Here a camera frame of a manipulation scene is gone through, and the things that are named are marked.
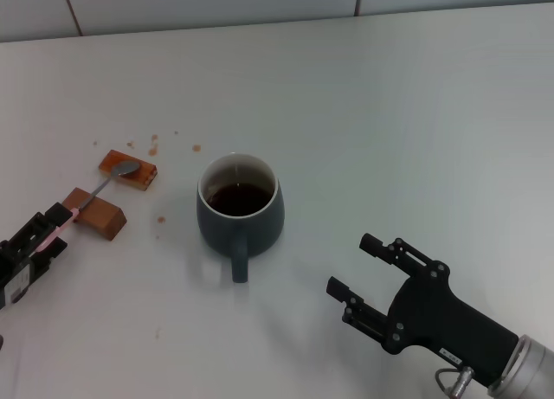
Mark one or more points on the dark coffee liquid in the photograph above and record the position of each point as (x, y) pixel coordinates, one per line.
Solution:
(238, 197)

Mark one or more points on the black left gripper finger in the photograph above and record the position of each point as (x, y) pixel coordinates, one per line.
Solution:
(54, 249)
(58, 213)

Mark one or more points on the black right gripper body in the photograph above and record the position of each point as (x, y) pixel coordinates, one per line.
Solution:
(437, 317)

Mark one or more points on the brown notched wooden block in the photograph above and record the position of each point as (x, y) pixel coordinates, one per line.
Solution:
(101, 215)

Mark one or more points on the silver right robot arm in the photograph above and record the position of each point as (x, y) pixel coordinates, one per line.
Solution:
(530, 368)

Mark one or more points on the dark grey ceramic mug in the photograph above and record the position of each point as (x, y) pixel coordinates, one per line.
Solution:
(259, 230)

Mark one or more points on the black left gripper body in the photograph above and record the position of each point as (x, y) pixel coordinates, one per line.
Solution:
(13, 278)

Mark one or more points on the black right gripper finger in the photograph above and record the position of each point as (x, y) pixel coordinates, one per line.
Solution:
(368, 319)
(381, 248)

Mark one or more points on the stained flat wooden block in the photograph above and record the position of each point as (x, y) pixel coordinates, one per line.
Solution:
(140, 178)

